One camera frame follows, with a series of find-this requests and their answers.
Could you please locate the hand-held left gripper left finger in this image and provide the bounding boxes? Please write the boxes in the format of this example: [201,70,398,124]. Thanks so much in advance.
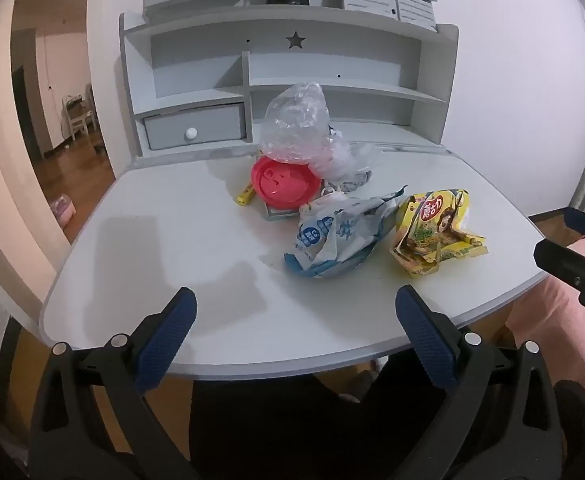
[29,287,198,480]

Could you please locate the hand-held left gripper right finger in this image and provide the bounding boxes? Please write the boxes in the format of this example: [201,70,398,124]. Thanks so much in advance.
[395,285,563,480]

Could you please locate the white and blue wrapper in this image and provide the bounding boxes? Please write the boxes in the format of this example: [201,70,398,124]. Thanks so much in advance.
[283,186,407,278]

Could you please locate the pink blanket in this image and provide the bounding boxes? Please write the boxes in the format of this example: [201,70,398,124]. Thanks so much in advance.
[507,240,585,376]

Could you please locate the yellow snack packet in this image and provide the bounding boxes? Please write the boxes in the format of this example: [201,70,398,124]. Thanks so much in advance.
[391,188,488,278]

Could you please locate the red round lid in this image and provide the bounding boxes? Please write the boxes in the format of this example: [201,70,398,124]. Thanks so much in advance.
[251,156,322,207]

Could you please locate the grey drawer with white knob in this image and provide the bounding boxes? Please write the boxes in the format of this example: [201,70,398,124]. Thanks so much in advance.
[143,102,247,151]

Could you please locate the white chair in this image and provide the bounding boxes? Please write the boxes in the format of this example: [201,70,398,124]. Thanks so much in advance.
[61,92,97,141]

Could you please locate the clear plastic bag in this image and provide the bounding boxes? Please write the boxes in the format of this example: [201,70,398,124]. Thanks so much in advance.
[258,81,331,165]

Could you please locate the grey desk shelf unit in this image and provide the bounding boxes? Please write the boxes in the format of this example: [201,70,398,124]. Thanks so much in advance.
[119,0,459,157]

